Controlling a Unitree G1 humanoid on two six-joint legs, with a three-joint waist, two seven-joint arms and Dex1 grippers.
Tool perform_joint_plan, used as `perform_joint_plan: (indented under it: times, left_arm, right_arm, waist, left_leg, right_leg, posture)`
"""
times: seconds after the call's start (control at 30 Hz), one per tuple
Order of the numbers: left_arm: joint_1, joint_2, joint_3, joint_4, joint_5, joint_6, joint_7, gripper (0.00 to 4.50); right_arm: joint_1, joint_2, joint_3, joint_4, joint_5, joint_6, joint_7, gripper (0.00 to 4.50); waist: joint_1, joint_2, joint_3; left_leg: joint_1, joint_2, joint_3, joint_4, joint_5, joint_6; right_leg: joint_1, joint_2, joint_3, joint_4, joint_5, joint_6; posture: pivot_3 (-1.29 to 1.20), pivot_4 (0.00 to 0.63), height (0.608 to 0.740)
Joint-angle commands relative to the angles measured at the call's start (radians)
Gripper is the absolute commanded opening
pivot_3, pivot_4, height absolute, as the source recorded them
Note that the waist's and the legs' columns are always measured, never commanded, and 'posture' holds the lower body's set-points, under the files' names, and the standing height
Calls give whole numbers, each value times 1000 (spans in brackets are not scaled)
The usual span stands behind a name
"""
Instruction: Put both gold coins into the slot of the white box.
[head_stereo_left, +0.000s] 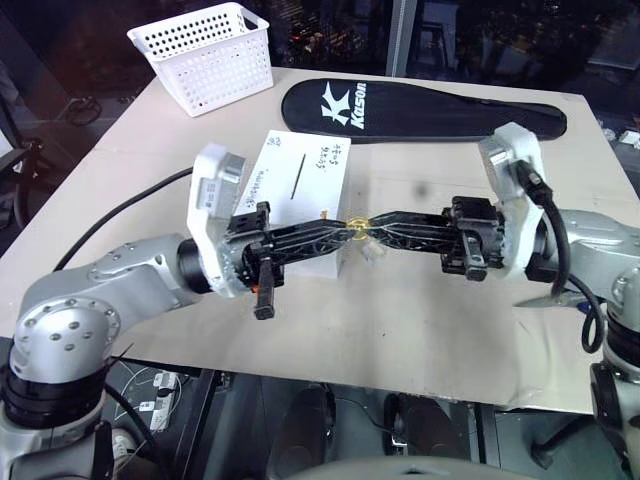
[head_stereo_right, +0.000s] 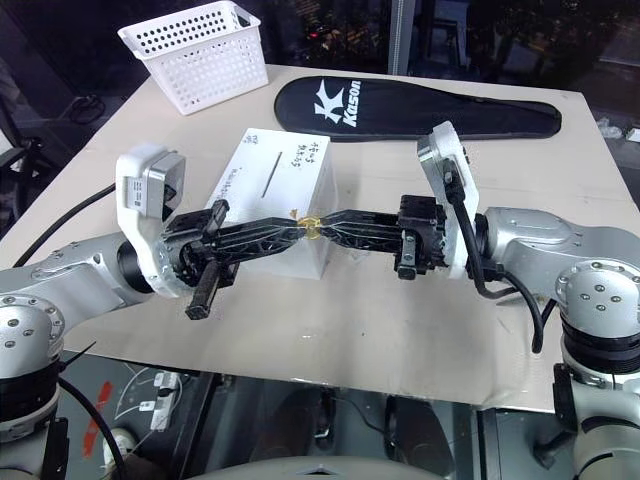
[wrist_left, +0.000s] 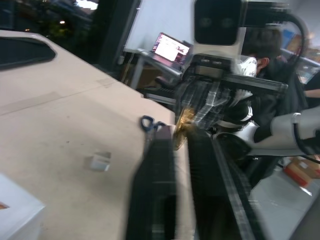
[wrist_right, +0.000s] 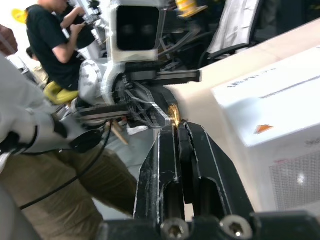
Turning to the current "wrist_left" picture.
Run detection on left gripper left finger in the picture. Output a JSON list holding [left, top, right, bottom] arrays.
[[125, 124, 177, 240]]

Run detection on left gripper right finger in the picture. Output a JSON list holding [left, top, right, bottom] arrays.
[[187, 128, 266, 240]]

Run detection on white cardboard box with slot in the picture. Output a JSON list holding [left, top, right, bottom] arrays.
[[0, 173, 47, 240]]

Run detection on open laptop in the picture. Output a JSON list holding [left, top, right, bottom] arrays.
[[151, 31, 194, 72]]

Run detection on person in plaid shirt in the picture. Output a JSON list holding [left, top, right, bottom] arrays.
[[179, 26, 307, 141]]

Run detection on grey desk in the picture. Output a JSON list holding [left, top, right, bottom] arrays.
[[123, 47, 185, 106]]

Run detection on orange cardboard box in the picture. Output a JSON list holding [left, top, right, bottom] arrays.
[[283, 155, 315, 187]]

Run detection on person in black shirt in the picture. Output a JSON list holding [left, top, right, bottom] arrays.
[[303, 71, 320, 111]]

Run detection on blue handled scissors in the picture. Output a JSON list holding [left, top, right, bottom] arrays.
[[139, 114, 169, 145]]

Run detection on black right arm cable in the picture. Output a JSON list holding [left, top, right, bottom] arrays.
[[284, 10, 320, 165]]

